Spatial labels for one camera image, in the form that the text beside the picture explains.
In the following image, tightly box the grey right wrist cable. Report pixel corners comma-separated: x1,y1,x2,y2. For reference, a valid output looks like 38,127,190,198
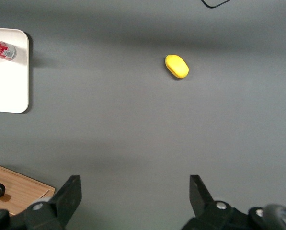
263,203,286,230

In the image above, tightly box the cream plastic tray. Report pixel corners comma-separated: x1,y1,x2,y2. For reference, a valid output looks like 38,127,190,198
0,26,30,114

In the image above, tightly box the black cable on table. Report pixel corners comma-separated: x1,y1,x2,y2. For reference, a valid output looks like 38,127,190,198
200,0,232,9

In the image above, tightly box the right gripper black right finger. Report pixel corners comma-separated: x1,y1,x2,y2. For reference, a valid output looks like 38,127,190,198
180,174,250,230

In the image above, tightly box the wooden drawer front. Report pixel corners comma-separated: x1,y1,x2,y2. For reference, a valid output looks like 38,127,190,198
0,164,51,207

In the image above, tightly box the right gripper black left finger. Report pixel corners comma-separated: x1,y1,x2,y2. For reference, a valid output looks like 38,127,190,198
24,174,83,230

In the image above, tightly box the yellow lemon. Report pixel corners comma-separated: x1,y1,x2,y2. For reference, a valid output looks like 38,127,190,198
164,54,190,80

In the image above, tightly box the wooden drawer cabinet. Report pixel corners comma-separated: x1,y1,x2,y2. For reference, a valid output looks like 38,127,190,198
0,161,56,217

